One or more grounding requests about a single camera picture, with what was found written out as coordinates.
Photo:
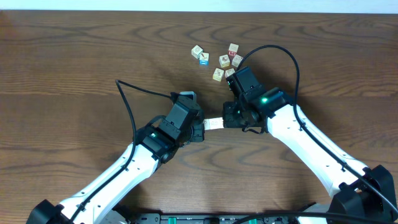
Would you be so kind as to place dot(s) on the wooden block green side far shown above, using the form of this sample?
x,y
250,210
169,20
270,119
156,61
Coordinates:
x,y
196,51

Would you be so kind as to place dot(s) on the wooden block yellow border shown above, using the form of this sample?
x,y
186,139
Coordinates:
x,y
218,74

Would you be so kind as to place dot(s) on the wooden block yellow letter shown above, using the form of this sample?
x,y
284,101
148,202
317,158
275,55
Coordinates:
x,y
224,61

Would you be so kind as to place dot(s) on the wooden block green letter side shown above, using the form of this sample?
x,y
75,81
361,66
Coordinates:
x,y
236,60

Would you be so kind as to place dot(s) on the wooden block red letter M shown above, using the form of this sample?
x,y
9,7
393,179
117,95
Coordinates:
x,y
233,49

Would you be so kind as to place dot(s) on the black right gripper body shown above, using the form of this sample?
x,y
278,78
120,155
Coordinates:
x,y
236,116

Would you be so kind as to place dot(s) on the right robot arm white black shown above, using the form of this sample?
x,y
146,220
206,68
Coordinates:
x,y
358,193

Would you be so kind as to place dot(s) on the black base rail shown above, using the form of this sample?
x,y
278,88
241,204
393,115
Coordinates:
x,y
155,218

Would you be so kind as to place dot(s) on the wooden block red letter U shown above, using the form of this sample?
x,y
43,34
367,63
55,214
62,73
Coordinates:
x,y
215,123

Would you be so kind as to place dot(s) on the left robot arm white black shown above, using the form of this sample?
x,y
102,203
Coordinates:
x,y
154,144

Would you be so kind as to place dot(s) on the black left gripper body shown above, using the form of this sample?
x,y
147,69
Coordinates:
x,y
196,135

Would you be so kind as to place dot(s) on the plain wooden block letter J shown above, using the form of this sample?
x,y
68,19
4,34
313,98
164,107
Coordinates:
x,y
229,72

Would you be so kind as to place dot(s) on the wooden block blue letter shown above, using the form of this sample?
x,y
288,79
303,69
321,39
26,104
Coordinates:
x,y
204,58

